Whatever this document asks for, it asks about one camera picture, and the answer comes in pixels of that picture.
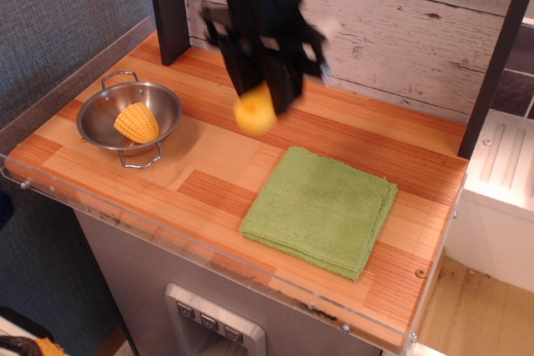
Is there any silver toy fridge dispenser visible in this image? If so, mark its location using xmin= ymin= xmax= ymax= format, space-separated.
xmin=165 ymin=283 xmax=267 ymax=355

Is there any orange toy at corner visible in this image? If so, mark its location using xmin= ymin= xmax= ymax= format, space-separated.
xmin=26 ymin=338 xmax=66 ymax=356

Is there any grey toy cabinet body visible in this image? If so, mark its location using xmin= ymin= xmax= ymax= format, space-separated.
xmin=75 ymin=212 xmax=381 ymax=355

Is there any green folded cloth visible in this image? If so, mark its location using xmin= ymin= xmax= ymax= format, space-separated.
xmin=239 ymin=147 xmax=398 ymax=281

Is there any clear acrylic edge guard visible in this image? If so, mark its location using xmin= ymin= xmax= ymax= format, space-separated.
xmin=5 ymin=141 xmax=467 ymax=354

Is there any dark right vertical post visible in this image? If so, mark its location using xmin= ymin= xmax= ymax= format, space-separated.
xmin=457 ymin=0 xmax=530 ymax=159

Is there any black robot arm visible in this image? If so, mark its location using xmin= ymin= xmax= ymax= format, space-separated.
xmin=202 ymin=0 xmax=328 ymax=114

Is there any dark vertical post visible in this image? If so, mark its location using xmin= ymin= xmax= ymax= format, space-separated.
xmin=152 ymin=0 xmax=190 ymax=66
xmin=457 ymin=0 xmax=530 ymax=159

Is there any yellow toy corn cob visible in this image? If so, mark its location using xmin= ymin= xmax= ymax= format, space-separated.
xmin=113 ymin=103 xmax=159 ymax=144

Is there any steel bowl with handles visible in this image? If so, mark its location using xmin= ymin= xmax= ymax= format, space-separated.
xmin=77 ymin=71 xmax=182 ymax=169

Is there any white toy sink unit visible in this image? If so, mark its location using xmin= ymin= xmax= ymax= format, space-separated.
xmin=444 ymin=17 xmax=534 ymax=294

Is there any yellow handled toy knife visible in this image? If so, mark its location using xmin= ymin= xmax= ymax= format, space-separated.
xmin=234 ymin=82 xmax=278 ymax=135

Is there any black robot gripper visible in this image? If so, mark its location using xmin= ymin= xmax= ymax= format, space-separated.
xmin=202 ymin=0 xmax=330 ymax=115

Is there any dark left vertical post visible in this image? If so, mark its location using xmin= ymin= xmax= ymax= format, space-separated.
xmin=152 ymin=0 xmax=190 ymax=66

